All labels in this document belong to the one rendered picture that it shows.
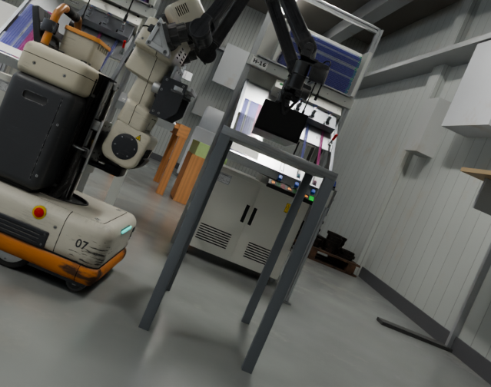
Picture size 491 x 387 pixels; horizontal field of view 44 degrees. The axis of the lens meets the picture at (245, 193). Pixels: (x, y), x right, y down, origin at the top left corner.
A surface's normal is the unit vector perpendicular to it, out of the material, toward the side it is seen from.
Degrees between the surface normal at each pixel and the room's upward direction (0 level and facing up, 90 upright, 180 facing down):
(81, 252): 90
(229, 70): 90
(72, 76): 90
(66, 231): 90
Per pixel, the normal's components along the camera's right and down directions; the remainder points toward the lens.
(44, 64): 0.01, 0.06
